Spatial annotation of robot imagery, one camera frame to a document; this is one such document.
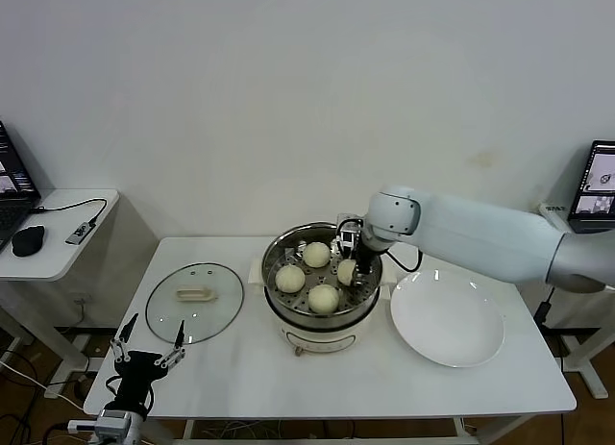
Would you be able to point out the white table frame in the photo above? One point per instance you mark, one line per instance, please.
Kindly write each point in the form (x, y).
(188, 428)

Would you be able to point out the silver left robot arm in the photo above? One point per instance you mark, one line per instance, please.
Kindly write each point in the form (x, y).
(115, 423)

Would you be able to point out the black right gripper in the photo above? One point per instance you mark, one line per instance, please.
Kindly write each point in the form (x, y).
(366, 260)

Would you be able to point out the white side desk with mouse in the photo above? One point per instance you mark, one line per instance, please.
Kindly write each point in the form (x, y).
(62, 262)

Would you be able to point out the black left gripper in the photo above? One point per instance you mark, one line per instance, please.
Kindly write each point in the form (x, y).
(139, 368)

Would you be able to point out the black laptop with dark screen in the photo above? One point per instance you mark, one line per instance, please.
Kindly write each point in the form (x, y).
(14, 176)

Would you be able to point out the white side desk with label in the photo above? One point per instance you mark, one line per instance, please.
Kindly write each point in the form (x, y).
(588, 370)

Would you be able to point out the white round plate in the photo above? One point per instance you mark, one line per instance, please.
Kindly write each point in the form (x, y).
(447, 320)

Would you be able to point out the grey laptop with bright screen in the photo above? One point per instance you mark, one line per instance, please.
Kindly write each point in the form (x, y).
(598, 185)

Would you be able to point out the stainless steel steamer basket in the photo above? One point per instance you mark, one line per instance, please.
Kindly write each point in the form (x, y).
(283, 253)

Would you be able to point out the white wall socket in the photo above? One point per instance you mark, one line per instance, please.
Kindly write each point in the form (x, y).
(81, 299)

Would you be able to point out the black computer mouse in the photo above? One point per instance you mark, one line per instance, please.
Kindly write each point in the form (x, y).
(28, 239)

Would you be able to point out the white steamed baozi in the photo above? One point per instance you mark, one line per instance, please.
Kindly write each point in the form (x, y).
(316, 254)
(323, 298)
(289, 278)
(346, 273)

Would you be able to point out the grey usb hub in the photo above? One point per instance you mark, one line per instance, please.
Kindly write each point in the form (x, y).
(81, 233)

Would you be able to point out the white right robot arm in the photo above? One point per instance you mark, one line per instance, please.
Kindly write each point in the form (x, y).
(480, 229)

